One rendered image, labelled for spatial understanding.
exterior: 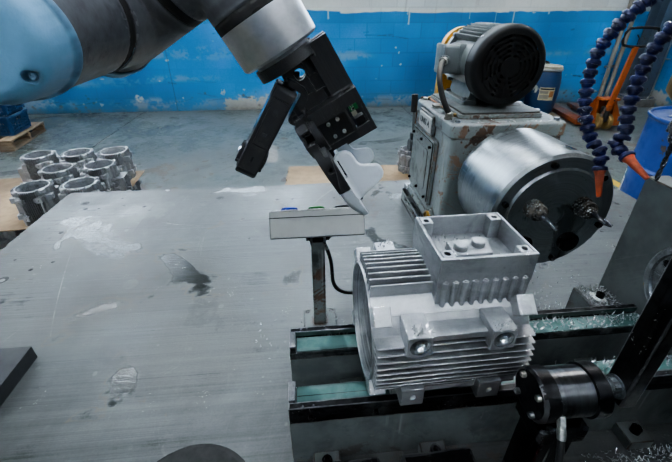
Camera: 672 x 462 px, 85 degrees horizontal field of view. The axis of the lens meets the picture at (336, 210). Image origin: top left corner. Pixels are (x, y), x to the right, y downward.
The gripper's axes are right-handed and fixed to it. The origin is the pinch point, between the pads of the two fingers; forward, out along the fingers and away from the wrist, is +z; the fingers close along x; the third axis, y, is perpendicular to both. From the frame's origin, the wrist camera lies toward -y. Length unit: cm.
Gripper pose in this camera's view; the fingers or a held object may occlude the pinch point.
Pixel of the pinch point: (354, 201)
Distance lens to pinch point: 49.5
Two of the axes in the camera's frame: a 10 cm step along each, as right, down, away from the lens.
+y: 8.6, -4.8, -1.7
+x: -1.0, -4.8, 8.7
